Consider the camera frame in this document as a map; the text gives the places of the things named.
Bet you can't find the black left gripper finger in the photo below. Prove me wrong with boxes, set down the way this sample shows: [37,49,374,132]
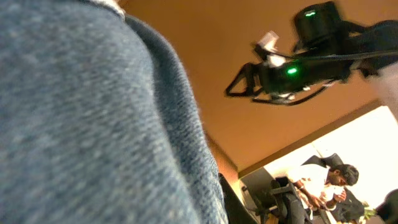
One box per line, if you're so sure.
[218,173,257,224]

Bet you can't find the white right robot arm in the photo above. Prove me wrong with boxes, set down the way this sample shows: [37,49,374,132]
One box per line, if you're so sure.
[224,1,397,116]

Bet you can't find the black office chair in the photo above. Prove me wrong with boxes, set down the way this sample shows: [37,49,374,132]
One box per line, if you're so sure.
[245,177,301,224]

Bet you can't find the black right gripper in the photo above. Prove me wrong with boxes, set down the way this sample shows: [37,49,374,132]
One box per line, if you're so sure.
[224,60,351,106]

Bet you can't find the seated person in background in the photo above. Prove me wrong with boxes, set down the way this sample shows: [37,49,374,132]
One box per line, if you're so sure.
[285,163,364,223]

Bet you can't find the dark blue jeans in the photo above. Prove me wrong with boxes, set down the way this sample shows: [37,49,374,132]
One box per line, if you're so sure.
[1,0,228,224]

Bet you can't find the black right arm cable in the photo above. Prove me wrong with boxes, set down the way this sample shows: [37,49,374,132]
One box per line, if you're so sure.
[279,49,398,63]

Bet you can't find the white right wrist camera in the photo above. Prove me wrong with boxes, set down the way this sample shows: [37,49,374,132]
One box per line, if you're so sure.
[255,31,286,68]

